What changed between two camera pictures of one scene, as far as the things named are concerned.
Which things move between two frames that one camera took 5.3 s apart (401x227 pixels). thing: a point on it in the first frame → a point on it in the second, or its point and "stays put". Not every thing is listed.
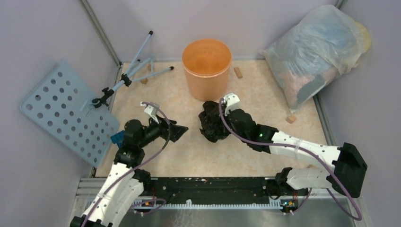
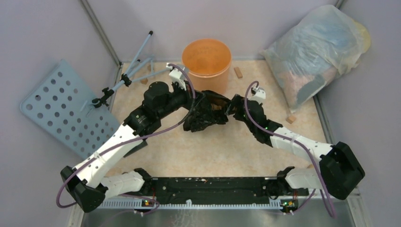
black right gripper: (229, 111) → (236, 101)
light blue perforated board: (62, 104) stays put
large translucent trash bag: (306, 56) stays put
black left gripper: (163, 126) → (191, 101)
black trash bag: (212, 128) → (208, 109)
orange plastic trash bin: (206, 62) stays put
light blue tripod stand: (127, 78) stays put
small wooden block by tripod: (144, 81) stays put
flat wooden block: (238, 72) stays put
